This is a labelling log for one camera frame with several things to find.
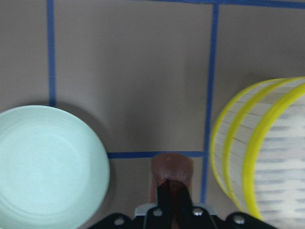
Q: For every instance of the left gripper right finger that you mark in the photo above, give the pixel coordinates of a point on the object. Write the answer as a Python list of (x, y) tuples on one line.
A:
[(184, 207)]

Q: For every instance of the mint green plate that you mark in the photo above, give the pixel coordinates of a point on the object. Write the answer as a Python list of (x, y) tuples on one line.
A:
[(54, 170)]

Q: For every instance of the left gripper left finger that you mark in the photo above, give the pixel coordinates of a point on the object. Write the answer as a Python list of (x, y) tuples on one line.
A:
[(164, 206)]

